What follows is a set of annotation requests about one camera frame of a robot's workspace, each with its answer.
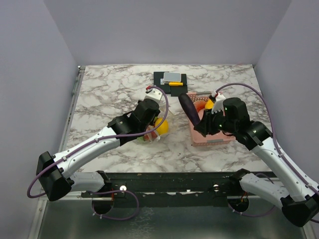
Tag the clear polka dot zip bag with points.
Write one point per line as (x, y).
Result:
(169, 126)

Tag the yellow toy lemon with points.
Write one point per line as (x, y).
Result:
(163, 128)

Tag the grey rectangular box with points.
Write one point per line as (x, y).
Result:
(171, 77)

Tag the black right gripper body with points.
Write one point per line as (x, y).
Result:
(218, 121)

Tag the yellow toy bell pepper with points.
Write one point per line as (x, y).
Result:
(209, 105)

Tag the pink perforated plastic basket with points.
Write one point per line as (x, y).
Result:
(200, 135)

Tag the red toy watermelon slice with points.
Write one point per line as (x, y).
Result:
(200, 105)

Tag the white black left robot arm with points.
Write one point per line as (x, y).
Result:
(58, 174)

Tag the black metal front rail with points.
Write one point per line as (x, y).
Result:
(191, 189)

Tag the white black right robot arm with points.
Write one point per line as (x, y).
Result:
(298, 198)

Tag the red toy strawberry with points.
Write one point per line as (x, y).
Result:
(153, 135)

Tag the yellow handled screwdriver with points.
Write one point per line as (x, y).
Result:
(176, 84)

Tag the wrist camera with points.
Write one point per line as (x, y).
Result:
(217, 100)
(154, 93)

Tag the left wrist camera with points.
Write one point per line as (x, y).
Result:
(154, 93)

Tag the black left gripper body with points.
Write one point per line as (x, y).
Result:
(149, 124)

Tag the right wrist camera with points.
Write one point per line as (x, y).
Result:
(217, 100)

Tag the dark purple toy eggplant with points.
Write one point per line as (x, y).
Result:
(189, 108)

